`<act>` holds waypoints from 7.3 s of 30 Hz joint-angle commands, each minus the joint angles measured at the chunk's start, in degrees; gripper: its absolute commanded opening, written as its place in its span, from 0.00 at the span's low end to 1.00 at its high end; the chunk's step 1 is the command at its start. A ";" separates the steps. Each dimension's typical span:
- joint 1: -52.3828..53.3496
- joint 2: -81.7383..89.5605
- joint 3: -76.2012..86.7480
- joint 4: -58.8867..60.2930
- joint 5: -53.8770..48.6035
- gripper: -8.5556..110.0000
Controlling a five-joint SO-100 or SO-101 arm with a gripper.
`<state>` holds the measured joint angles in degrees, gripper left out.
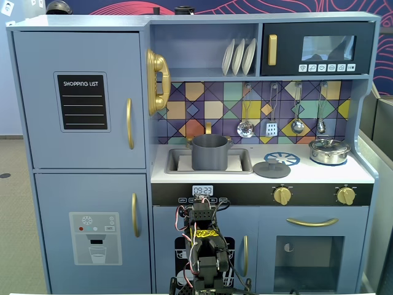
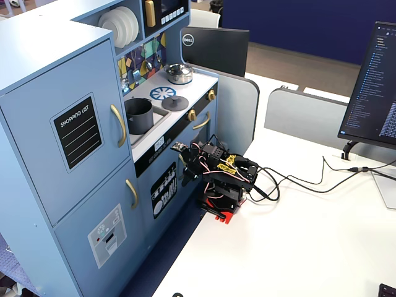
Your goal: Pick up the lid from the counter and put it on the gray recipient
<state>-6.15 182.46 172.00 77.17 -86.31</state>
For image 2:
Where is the blue lower freezer door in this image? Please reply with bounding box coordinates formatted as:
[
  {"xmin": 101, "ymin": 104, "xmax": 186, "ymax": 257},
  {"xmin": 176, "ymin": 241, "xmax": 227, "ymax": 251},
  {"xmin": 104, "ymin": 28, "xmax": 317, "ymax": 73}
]
[{"xmin": 53, "ymin": 160, "xmax": 147, "ymax": 297}]

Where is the long gold fridge handle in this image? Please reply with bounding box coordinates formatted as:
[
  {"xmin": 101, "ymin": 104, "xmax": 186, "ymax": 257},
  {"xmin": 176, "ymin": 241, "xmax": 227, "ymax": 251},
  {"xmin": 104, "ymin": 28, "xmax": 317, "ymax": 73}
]
[{"xmin": 110, "ymin": 103, "xmax": 127, "ymax": 149}]

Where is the hanging metal toy ladle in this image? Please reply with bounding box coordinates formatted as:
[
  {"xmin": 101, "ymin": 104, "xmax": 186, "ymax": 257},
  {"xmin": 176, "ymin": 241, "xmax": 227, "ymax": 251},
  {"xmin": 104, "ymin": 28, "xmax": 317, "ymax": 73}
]
[{"xmin": 142, "ymin": 43, "xmax": 153, "ymax": 71}]

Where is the silver monitor stand base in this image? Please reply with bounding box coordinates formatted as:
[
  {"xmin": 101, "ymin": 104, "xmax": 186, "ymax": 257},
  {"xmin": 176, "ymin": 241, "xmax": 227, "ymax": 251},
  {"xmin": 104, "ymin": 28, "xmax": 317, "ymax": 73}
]
[{"xmin": 370, "ymin": 169, "xmax": 396, "ymax": 210}]

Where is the dark gray toy pot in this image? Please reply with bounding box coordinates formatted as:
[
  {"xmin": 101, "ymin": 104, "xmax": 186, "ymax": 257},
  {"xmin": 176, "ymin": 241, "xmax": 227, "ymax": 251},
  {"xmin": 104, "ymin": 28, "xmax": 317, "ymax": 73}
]
[{"xmin": 124, "ymin": 97, "xmax": 155, "ymax": 136}]

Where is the dark gray pot lid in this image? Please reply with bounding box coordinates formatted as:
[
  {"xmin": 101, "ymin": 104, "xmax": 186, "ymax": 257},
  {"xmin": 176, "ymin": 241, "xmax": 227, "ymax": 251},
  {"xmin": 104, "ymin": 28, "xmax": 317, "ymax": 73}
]
[{"xmin": 161, "ymin": 95, "xmax": 190, "ymax": 111}]

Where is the thin black cable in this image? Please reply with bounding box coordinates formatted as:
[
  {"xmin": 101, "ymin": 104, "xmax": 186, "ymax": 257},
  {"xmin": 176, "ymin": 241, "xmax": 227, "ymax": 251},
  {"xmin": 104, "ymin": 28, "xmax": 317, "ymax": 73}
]
[{"xmin": 321, "ymin": 155, "xmax": 353, "ymax": 173}]

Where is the long black cable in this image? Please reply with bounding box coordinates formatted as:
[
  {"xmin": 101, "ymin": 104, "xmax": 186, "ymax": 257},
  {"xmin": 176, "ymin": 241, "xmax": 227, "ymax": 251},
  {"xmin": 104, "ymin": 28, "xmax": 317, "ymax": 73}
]
[{"xmin": 246, "ymin": 160, "xmax": 396, "ymax": 202}]

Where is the blue dishwasher door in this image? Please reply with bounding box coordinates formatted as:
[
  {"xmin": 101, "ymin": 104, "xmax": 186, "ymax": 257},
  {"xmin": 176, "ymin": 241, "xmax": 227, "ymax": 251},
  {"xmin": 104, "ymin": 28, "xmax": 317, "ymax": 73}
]
[{"xmin": 137, "ymin": 150, "xmax": 187, "ymax": 248}]

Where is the hanging metal toy strainer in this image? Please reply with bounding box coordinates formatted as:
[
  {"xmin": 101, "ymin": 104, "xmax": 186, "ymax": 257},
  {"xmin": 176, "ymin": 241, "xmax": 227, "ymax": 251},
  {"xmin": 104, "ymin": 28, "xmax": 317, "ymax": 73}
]
[{"xmin": 121, "ymin": 57, "xmax": 130, "ymax": 93}]

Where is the shiny steel pot with lid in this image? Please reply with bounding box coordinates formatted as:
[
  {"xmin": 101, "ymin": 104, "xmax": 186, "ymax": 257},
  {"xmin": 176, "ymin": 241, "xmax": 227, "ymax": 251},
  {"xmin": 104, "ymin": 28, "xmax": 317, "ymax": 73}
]
[{"xmin": 163, "ymin": 62, "xmax": 194, "ymax": 85}]

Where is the blue wooden toy kitchen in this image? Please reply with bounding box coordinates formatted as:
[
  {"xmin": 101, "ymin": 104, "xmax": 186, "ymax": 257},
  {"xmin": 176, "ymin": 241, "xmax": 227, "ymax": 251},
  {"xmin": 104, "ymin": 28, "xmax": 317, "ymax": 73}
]
[{"xmin": 0, "ymin": 0, "xmax": 220, "ymax": 297}]

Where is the white chair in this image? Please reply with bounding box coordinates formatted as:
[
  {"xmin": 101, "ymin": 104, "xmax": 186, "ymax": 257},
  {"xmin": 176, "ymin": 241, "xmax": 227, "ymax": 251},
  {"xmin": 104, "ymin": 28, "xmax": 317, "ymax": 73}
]
[{"xmin": 188, "ymin": 8, "xmax": 222, "ymax": 30}]

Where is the tall gray desk divider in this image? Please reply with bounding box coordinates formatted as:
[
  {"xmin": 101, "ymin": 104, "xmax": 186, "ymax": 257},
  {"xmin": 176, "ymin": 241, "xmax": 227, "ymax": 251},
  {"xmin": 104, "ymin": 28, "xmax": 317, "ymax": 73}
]
[{"xmin": 184, "ymin": 62, "xmax": 260, "ymax": 157}]

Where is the gray toy sink basin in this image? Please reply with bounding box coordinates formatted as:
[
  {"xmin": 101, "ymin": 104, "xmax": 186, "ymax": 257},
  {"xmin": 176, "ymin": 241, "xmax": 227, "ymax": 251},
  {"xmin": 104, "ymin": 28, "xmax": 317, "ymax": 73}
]
[{"xmin": 124, "ymin": 106, "xmax": 173, "ymax": 146}]

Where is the blue upper fridge door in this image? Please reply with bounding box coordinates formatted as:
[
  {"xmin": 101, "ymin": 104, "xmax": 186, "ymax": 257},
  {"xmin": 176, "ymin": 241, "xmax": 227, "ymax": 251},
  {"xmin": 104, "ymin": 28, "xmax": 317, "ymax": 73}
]
[{"xmin": 0, "ymin": 38, "xmax": 134, "ymax": 227}]

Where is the black shopping list board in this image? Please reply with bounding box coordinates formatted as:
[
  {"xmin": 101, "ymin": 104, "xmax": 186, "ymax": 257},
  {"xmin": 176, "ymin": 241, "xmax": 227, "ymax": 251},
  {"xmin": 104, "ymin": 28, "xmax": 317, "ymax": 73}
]
[{"xmin": 49, "ymin": 92, "xmax": 103, "ymax": 174}]

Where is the black keyboard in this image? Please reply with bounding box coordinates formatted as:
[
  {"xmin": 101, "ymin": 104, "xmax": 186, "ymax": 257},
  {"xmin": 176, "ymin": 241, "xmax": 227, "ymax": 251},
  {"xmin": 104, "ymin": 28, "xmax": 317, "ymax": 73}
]
[{"xmin": 377, "ymin": 282, "xmax": 396, "ymax": 297}]

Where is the black toy microwave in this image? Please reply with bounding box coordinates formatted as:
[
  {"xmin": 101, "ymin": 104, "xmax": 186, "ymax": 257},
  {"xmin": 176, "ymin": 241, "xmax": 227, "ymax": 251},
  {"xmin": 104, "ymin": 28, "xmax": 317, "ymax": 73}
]
[{"xmin": 142, "ymin": 0, "xmax": 190, "ymax": 38}]

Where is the gold oven door handle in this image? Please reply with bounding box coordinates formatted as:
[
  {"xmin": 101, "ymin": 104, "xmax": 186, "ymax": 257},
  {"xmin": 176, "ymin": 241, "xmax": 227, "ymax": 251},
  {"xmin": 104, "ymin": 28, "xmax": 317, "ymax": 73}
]
[{"xmin": 192, "ymin": 111, "xmax": 212, "ymax": 131}]

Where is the black Dell monitor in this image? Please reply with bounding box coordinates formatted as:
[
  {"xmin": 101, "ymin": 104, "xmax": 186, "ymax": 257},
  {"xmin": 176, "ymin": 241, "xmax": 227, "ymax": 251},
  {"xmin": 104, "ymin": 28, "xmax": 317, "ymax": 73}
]
[{"xmin": 179, "ymin": 26, "xmax": 251, "ymax": 79}]

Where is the switched-on computer monitor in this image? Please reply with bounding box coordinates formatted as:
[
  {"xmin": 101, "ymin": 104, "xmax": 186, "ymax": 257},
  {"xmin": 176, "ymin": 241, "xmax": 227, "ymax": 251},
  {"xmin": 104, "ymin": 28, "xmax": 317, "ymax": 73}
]
[{"xmin": 337, "ymin": 20, "xmax": 396, "ymax": 147}]

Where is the red robot base clamp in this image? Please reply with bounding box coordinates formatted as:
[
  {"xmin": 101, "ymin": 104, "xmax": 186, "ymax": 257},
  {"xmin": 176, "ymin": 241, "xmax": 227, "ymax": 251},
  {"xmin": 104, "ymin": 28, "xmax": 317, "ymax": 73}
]
[{"xmin": 199, "ymin": 197, "xmax": 248, "ymax": 225}]

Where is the hanging metal toy spatula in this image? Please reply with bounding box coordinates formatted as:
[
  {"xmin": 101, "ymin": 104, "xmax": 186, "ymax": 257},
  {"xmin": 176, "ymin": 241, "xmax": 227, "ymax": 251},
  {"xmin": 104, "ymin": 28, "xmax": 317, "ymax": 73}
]
[{"xmin": 132, "ymin": 49, "xmax": 141, "ymax": 82}]

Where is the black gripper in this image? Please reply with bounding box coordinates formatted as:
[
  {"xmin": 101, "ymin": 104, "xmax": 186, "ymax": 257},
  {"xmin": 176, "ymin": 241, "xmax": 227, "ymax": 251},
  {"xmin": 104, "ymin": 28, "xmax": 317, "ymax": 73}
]
[{"xmin": 179, "ymin": 143, "xmax": 207, "ymax": 187}]

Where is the short gold freezer handle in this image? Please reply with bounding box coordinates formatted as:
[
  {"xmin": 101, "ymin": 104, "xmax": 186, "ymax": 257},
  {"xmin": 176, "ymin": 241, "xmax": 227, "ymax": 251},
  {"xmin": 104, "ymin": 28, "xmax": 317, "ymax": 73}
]
[{"xmin": 125, "ymin": 178, "xmax": 139, "ymax": 210}]

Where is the low gray desk divider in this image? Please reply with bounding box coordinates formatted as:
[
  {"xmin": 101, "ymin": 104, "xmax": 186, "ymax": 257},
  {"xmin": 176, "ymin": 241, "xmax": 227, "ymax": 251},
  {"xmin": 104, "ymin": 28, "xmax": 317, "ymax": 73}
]
[{"xmin": 263, "ymin": 87, "xmax": 396, "ymax": 165}]

